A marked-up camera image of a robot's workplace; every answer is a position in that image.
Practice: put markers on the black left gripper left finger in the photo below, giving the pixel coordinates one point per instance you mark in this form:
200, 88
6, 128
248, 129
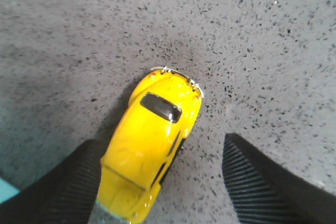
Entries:
66, 194

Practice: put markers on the yellow toy beetle car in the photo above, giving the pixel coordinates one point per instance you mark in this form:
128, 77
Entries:
161, 113

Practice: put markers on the light blue storage box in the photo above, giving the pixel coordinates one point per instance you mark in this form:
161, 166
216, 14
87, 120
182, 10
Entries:
7, 190

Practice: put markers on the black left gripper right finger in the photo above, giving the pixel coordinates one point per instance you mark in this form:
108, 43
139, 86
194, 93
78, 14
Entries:
262, 191

